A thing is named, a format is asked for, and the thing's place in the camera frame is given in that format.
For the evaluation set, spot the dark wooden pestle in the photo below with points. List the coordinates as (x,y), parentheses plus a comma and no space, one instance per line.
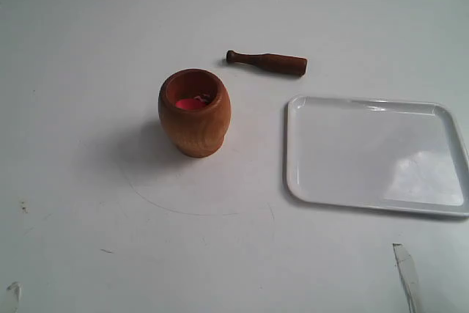
(274,63)

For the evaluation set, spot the wooden mortar bowl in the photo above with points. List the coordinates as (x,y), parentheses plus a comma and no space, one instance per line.
(200,132)

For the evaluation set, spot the red object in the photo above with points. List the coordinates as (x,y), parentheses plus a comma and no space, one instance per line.
(190,104)

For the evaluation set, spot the white plastic tray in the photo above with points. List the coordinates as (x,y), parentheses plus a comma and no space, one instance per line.
(375,154)

